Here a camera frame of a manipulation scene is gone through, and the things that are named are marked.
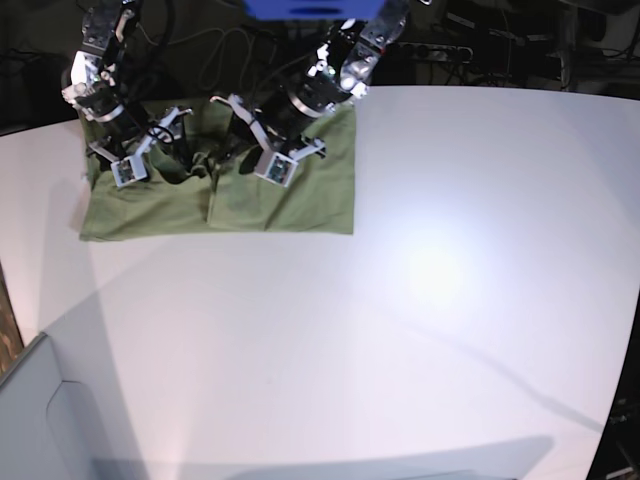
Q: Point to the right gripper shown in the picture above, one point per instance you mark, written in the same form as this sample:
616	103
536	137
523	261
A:
127	129

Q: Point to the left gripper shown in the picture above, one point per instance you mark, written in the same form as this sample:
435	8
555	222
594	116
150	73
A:
272	117

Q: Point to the green T-shirt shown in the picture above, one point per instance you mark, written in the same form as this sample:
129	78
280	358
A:
215	199

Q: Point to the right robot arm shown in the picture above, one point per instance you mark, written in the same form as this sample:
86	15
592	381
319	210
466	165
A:
104	57

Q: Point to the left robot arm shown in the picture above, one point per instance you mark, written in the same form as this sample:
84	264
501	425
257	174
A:
348	54

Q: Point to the blue box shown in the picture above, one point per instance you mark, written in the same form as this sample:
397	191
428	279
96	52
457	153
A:
280	10

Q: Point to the black power strip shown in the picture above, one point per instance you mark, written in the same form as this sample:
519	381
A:
428	52

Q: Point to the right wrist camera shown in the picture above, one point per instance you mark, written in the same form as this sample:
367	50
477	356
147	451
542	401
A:
129	170

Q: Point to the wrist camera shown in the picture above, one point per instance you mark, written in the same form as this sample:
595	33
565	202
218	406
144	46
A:
276	168
129	170

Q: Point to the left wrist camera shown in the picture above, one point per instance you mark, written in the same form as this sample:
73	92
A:
276	168

